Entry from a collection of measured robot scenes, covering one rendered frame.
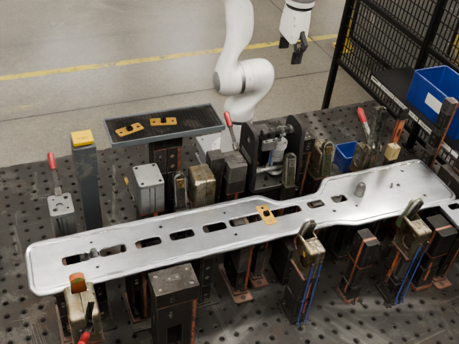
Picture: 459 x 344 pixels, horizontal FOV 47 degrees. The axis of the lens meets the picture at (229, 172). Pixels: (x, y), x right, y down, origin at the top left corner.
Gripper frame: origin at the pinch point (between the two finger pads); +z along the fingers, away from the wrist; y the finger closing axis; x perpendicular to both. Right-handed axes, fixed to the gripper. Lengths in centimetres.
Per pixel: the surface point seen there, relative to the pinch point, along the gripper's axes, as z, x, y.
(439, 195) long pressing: 40, 49, 32
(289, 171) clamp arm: 37.1, 1.7, 12.7
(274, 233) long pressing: 41, -12, 34
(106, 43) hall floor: 151, -18, -282
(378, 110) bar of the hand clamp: 19.8, 32.5, 8.1
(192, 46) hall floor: 149, 53, -265
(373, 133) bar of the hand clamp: 28.2, 32.6, 9.5
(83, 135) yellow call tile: 27, -62, -6
